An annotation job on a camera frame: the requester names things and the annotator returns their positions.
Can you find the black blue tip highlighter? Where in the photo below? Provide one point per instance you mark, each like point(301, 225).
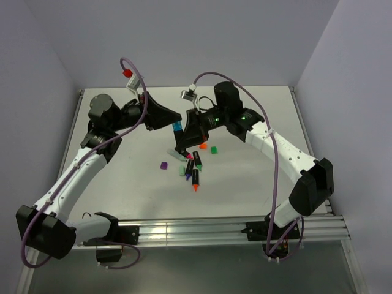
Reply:
point(178, 136)

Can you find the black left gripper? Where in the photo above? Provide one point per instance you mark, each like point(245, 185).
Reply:
point(157, 116)

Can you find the black purple tip highlighter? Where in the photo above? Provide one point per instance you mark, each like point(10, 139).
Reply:
point(189, 169)

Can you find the blue pen cap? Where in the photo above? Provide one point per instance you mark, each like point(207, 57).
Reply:
point(177, 126)

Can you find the aluminium front rail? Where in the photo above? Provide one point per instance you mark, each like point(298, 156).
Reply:
point(223, 231)

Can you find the black green tip highlighter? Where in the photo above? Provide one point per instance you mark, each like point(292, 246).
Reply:
point(197, 160)

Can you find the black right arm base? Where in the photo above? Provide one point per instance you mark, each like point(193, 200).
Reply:
point(279, 237)

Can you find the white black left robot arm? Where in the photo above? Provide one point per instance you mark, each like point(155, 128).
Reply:
point(45, 225)

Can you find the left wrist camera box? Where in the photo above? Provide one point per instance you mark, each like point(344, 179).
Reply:
point(133, 82)

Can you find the pale green capped highlighter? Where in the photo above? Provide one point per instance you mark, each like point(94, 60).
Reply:
point(176, 155)

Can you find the black orange tip highlighter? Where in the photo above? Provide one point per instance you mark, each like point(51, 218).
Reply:
point(195, 179)

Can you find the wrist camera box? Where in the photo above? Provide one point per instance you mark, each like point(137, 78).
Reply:
point(190, 95)
point(133, 82)

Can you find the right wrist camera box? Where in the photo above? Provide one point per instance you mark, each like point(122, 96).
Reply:
point(190, 95)

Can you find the purple pen cap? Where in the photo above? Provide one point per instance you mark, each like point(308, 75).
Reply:
point(163, 165)

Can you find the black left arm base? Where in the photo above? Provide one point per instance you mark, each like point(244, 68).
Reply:
point(124, 236)

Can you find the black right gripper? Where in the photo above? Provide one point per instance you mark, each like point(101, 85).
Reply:
point(196, 131)

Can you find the pale green pen cap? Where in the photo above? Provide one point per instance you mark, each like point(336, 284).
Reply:
point(182, 170)

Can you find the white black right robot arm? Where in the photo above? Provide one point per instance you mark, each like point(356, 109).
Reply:
point(312, 178)

